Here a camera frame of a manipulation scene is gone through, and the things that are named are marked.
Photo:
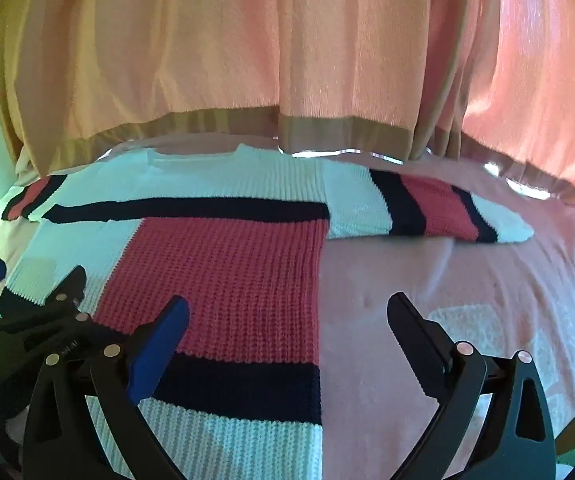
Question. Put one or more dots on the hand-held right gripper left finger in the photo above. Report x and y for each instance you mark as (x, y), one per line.
(161, 347)

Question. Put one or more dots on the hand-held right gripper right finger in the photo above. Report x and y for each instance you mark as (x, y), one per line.
(416, 340)

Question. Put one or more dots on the white knitted cloth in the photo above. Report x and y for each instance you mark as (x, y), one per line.
(227, 270)

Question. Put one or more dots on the pink patterned blanket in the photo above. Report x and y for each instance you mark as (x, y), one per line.
(417, 275)

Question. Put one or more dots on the orange pink curtain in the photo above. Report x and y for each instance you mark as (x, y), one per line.
(267, 35)

